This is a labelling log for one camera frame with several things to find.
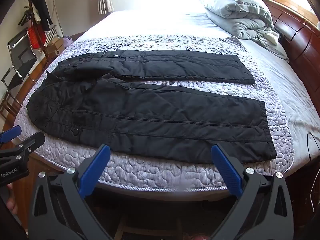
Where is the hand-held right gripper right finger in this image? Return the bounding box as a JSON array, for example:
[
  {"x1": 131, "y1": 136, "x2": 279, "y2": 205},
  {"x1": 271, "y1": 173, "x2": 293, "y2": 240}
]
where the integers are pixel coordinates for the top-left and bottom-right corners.
[{"x1": 210, "y1": 144, "x2": 294, "y2": 240}]

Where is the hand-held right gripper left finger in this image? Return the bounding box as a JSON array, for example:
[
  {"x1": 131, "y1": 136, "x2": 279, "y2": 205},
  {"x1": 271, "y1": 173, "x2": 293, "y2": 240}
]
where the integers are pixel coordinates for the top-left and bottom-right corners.
[{"x1": 28, "y1": 144, "x2": 118, "y2": 240}]

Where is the white pole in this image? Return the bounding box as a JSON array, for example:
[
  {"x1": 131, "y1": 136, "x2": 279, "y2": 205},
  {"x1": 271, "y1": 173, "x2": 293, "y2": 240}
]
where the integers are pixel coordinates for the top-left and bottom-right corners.
[{"x1": 51, "y1": 0, "x2": 63, "y2": 38}]

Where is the person's left hand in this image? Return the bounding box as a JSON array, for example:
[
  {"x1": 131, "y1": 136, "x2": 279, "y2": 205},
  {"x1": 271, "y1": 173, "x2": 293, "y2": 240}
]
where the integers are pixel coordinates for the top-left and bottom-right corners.
[{"x1": 5, "y1": 182, "x2": 18, "y2": 213}]

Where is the quilted grey bedspread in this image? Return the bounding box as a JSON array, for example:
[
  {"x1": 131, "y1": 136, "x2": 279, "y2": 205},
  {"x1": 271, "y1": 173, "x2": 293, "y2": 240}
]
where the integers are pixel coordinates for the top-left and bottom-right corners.
[{"x1": 26, "y1": 34, "x2": 294, "y2": 193}]

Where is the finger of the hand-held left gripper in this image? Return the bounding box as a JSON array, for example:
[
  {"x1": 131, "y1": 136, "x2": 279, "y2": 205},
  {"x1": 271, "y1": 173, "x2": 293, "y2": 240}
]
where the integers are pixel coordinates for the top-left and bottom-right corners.
[
  {"x1": 0, "y1": 131, "x2": 45, "y2": 167},
  {"x1": 0, "y1": 125, "x2": 22, "y2": 143}
]

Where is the black hanging garment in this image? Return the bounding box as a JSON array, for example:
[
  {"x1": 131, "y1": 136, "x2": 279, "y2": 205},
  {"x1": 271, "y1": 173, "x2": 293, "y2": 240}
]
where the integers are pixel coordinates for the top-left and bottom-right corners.
[{"x1": 31, "y1": 0, "x2": 53, "y2": 32}]

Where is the white wire rack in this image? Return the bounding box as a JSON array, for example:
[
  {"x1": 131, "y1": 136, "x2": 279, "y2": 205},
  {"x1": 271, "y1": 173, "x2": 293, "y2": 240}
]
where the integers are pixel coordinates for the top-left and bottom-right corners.
[{"x1": 45, "y1": 27, "x2": 62, "y2": 43}]

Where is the red bag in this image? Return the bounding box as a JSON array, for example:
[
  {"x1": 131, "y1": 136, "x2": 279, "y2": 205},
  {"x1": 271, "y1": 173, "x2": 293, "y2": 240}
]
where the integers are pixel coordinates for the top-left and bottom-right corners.
[{"x1": 27, "y1": 25, "x2": 47, "y2": 49}]

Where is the cardboard box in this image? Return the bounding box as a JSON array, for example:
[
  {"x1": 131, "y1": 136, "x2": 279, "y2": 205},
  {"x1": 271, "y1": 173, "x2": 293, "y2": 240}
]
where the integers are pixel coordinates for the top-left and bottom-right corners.
[{"x1": 46, "y1": 39, "x2": 64, "y2": 55}]

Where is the light grey bed sheet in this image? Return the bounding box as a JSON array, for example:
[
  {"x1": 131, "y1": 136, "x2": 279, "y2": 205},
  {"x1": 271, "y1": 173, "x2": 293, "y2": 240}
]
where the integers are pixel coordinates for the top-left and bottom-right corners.
[{"x1": 72, "y1": 10, "x2": 320, "y2": 160}]

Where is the white fleece cloth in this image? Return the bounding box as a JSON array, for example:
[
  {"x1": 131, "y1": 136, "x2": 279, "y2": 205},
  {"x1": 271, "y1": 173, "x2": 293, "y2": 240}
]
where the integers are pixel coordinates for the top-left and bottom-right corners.
[{"x1": 261, "y1": 32, "x2": 279, "y2": 46}]

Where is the metal folding chair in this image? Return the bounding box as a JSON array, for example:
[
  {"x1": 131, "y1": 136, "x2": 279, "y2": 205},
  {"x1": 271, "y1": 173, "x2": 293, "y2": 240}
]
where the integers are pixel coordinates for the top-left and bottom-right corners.
[{"x1": 1, "y1": 27, "x2": 38, "y2": 91}]

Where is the black cable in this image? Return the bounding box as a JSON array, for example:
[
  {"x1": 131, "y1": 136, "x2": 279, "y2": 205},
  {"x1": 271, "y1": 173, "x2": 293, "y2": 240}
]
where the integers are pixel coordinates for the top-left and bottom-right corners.
[{"x1": 307, "y1": 131, "x2": 320, "y2": 162}]

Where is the black jacket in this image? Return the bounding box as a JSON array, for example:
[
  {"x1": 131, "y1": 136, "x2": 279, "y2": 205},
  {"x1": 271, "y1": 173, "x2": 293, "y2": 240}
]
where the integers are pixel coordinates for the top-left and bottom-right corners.
[{"x1": 26, "y1": 49, "x2": 277, "y2": 164}]

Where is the dark wooden headboard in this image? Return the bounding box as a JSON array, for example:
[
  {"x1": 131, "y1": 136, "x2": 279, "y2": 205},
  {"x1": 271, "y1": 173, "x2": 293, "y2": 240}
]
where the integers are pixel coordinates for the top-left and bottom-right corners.
[{"x1": 262, "y1": 0, "x2": 320, "y2": 100}]

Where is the white cable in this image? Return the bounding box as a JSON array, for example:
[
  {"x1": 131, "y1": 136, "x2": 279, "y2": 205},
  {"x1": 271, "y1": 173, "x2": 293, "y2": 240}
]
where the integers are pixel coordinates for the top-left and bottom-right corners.
[{"x1": 309, "y1": 165, "x2": 320, "y2": 212}]

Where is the folded grey duvet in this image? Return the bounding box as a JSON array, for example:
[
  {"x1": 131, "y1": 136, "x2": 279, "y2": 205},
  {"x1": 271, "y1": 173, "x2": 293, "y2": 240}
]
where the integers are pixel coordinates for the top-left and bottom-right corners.
[{"x1": 200, "y1": 0, "x2": 280, "y2": 46}]

